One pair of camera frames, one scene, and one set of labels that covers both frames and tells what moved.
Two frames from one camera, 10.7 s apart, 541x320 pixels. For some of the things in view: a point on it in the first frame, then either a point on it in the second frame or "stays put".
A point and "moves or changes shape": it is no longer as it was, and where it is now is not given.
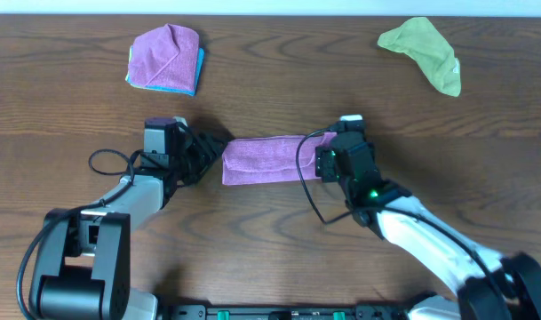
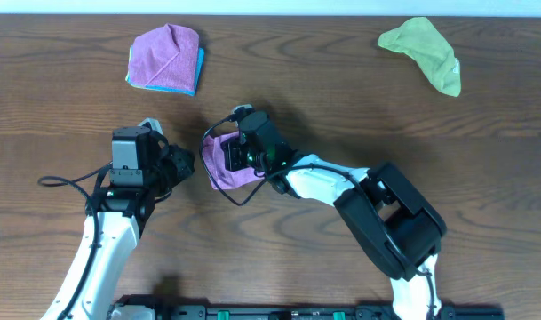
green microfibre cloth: x=420 y=38 stays put
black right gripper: x=323 y=164 -> x=231 y=148
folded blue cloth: x=188 y=92 stays put
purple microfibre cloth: x=250 y=159 moves or changes shape
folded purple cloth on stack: x=166 y=56 stays put
